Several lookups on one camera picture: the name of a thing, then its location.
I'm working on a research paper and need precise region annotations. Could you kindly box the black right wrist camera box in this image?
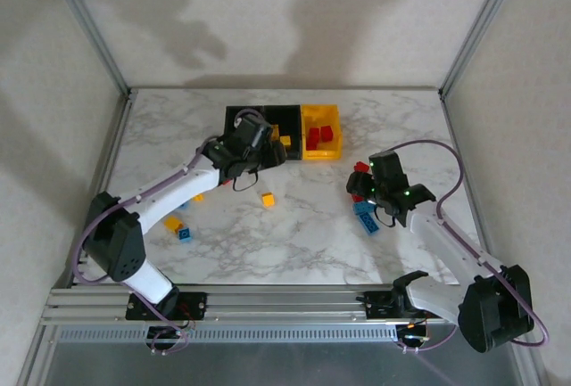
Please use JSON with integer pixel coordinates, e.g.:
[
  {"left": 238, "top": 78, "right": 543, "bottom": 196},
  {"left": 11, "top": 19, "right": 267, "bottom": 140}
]
[{"left": 368, "top": 151, "right": 410, "bottom": 202}]

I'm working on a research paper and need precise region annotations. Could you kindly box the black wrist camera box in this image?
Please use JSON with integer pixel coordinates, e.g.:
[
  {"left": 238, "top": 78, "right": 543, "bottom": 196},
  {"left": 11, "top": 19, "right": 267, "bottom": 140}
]
[
  {"left": 368, "top": 151, "right": 410, "bottom": 202},
  {"left": 228, "top": 114, "right": 275, "bottom": 155}
]

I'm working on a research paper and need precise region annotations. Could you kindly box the aluminium frame post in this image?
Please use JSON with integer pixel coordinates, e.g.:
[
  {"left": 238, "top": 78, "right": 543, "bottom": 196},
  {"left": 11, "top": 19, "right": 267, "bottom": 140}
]
[
  {"left": 438, "top": 0, "right": 530, "bottom": 100},
  {"left": 42, "top": 0, "right": 133, "bottom": 97}
]

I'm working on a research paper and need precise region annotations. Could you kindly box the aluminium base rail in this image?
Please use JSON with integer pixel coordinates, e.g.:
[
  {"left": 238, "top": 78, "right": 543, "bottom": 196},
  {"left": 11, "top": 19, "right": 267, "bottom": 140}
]
[{"left": 42, "top": 286, "right": 450, "bottom": 327}]

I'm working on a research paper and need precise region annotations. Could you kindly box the thin black wire loop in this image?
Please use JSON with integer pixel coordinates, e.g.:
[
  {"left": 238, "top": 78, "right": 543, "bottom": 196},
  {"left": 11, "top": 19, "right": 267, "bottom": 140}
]
[
  {"left": 373, "top": 205, "right": 398, "bottom": 228},
  {"left": 230, "top": 170, "right": 261, "bottom": 193}
]

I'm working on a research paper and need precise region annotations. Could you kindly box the blue long lego brick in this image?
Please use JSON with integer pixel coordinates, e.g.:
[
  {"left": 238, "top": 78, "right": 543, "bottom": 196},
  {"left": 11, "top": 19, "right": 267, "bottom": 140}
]
[{"left": 358, "top": 214, "right": 381, "bottom": 236}]

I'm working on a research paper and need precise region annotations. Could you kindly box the black bin with yellow legos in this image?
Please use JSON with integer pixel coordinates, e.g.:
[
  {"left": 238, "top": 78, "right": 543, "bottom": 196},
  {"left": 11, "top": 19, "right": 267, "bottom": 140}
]
[{"left": 263, "top": 103, "right": 304, "bottom": 162}]

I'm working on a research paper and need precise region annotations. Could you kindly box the slotted metal cable duct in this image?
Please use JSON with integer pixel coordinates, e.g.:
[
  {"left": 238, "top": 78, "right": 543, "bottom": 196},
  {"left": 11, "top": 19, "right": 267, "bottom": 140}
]
[{"left": 55, "top": 325, "right": 401, "bottom": 345}]

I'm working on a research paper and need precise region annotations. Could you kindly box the grey metal panel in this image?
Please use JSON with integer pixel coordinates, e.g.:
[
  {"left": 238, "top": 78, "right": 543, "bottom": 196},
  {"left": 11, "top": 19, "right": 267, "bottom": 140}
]
[{"left": 42, "top": 341, "right": 532, "bottom": 386}]

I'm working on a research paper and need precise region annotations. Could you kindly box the yellow plastic bin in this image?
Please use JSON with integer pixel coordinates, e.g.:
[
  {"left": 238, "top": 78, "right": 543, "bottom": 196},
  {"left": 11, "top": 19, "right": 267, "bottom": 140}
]
[{"left": 299, "top": 103, "right": 345, "bottom": 162}]

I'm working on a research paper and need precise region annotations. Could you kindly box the black bin with blue legos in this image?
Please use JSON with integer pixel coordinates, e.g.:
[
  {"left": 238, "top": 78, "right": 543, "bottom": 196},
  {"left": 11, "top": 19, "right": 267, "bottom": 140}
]
[{"left": 224, "top": 103, "right": 269, "bottom": 163}]

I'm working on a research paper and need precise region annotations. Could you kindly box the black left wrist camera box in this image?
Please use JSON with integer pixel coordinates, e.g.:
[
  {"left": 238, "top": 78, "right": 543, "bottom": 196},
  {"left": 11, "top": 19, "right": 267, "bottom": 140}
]
[{"left": 228, "top": 114, "right": 275, "bottom": 155}]

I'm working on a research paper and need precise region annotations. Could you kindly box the aluminium back frame rail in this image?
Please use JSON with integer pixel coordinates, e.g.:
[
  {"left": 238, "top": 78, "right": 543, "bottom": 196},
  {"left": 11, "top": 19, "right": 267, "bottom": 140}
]
[{"left": 128, "top": 85, "right": 443, "bottom": 92}]

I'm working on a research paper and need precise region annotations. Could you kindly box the aluminium side frame rail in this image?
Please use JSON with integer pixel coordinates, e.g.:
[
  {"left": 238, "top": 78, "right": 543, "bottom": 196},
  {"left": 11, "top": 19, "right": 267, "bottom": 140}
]
[
  {"left": 17, "top": 89, "right": 139, "bottom": 386},
  {"left": 439, "top": 89, "right": 550, "bottom": 386}
]

